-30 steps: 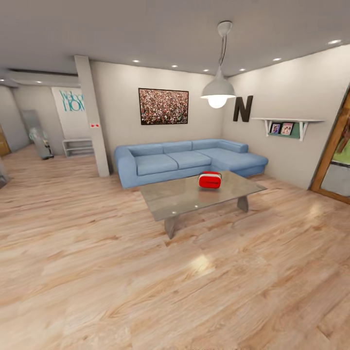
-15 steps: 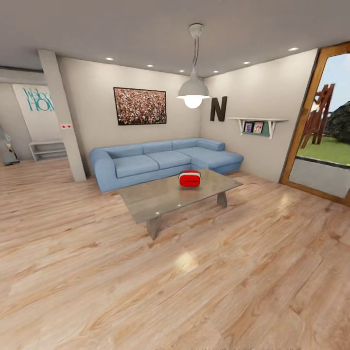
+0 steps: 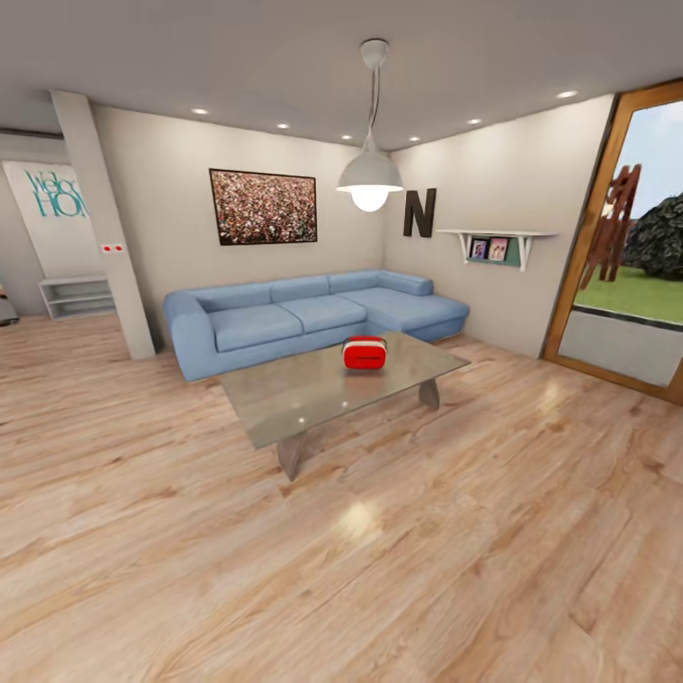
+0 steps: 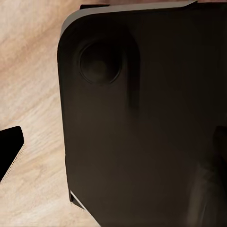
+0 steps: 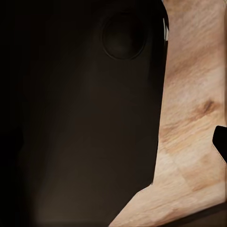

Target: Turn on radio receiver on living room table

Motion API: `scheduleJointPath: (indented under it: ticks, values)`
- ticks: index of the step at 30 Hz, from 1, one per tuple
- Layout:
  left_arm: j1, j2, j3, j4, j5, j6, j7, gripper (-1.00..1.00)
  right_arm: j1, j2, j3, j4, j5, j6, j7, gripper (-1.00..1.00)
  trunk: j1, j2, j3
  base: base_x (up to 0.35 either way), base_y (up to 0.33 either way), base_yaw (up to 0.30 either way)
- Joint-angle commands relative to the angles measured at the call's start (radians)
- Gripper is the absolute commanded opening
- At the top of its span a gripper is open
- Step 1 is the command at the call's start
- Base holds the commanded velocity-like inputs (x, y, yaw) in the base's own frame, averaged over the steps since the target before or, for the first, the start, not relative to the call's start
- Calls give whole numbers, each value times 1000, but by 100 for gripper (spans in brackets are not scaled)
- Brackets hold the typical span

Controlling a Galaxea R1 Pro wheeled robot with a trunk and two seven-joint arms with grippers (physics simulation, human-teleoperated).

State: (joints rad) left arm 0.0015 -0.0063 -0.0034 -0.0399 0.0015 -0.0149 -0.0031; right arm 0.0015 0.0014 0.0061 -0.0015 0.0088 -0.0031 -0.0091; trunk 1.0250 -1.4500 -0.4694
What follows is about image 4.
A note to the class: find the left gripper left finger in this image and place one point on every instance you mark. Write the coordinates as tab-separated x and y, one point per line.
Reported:
11	141

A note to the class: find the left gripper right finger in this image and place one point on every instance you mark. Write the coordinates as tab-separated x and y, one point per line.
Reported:
220	140

